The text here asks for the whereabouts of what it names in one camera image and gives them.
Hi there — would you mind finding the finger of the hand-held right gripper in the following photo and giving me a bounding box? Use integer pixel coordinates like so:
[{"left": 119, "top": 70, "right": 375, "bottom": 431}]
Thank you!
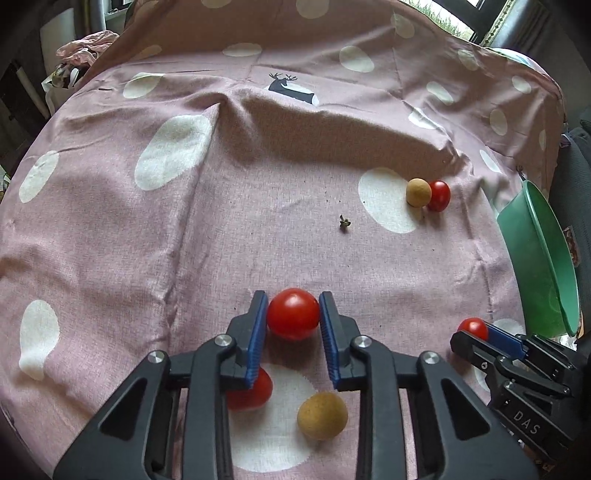
[
  {"left": 450, "top": 329, "right": 507, "bottom": 371},
  {"left": 486, "top": 324, "right": 530, "bottom": 361}
]

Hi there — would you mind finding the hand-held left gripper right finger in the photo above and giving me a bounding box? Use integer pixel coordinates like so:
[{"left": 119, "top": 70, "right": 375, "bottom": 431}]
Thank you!
[{"left": 318, "top": 291, "right": 539, "bottom": 480}]

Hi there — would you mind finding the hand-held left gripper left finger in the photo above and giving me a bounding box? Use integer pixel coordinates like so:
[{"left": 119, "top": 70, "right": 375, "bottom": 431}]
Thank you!
[{"left": 53, "top": 290, "right": 269, "bottom": 480}]

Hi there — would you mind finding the red cherry tomato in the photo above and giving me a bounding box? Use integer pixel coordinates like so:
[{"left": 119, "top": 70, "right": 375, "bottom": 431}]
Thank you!
[
  {"left": 457, "top": 318, "right": 489, "bottom": 342},
  {"left": 226, "top": 367, "right": 274, "bottom": 411},
  {"left": 426, "top": 180, "right": 451, "bottom": 213},
  {"left": 267, "top": 288, "right": 321, "bottom": 341}
]

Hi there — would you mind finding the green plastic basin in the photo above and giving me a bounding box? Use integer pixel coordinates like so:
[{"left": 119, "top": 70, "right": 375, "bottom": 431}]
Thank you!
[{"left": 496, "top": 180, "right": 580, "bottom": 337}]

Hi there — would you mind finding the brown longan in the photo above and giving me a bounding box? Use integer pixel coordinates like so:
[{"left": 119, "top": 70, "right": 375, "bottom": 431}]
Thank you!
[
  {"left": 406, "top": 178, "right": 433, "bottom": 208},
  {"left": 297, "top": 391, "right": 348, "bottom": 440}
]

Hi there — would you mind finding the pink polka-dot blanket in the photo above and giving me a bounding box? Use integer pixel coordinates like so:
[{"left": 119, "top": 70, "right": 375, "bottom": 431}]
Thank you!
[{"left": 0, "top": 0, "right": 570, "bottom": 480}]

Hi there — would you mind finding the dark chair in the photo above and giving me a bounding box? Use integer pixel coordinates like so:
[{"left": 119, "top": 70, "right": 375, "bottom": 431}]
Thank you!
[{"left": 556, "top": 122, "right": 591, "bottom": 241}]

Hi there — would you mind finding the window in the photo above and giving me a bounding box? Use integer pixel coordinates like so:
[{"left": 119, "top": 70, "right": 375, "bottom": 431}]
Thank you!
[{"left": 406, "top": 0, "right": 492, "bottom": 44}]

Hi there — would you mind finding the printed white bag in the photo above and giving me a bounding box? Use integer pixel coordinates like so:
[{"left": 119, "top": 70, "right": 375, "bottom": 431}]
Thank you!
[{"left": 43, "top": 64, "right": 89, "bottom": 95}]

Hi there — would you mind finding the pink crumpled cloth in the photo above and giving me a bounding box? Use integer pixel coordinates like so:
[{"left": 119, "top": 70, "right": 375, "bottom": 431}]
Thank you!
[{"left": 57, "top": 31, "right": 117, "bottom": 65}]

